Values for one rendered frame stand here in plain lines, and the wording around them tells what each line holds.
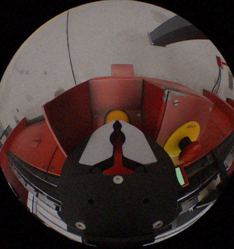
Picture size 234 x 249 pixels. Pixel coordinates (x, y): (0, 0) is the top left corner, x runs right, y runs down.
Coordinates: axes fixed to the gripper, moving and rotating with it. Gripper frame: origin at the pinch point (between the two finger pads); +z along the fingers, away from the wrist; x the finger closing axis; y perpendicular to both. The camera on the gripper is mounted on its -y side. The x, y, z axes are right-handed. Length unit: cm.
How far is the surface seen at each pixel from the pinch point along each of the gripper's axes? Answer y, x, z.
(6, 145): 36, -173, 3
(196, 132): -0.1, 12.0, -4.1
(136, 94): -3.3, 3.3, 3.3
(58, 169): 21.8, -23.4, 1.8
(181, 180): 10.0, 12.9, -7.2
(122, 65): -18, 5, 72
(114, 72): -11, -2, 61
